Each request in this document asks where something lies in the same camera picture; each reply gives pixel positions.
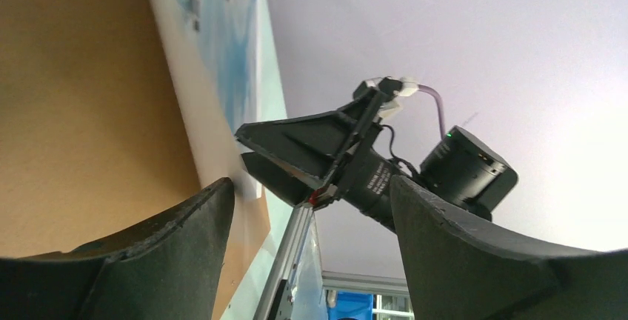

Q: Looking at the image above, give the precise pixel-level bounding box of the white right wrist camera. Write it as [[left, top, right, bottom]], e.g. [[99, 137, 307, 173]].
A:
[[352, 76, 419, 119]]

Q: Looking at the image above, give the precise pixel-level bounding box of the blue bin in background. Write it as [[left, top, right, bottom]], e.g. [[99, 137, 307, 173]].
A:
[[327, 291, 374, 320]]

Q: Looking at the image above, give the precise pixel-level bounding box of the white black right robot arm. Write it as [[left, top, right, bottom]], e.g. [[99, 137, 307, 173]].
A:
[[235, 87, 518, 229]]

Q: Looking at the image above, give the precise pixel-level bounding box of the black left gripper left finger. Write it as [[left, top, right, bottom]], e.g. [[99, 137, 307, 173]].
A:
[[1, 178, 235, 319]]

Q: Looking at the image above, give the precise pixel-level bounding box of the printed building photo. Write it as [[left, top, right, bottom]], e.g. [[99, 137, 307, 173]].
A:
[[150, 0, 287, 197]]

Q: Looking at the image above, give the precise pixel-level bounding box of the brown cardboard backing board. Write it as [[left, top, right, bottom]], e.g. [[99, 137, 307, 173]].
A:
[[1, 0, 270, 319]]

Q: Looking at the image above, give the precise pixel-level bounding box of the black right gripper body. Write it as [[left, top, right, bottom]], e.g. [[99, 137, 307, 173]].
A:
[[313, 88, 401, 220]]

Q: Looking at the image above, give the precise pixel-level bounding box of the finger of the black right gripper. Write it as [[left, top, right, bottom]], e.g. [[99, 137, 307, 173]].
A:
[[241, 152, 314, 207], [235, 110, 347, 186]]

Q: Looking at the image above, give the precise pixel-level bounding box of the right aluminium corner post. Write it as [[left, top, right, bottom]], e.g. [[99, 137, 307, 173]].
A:
[[253, 207, 313, 320]]

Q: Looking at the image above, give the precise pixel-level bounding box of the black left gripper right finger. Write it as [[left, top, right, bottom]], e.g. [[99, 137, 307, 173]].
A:
[[390, 176, 627, 319]]

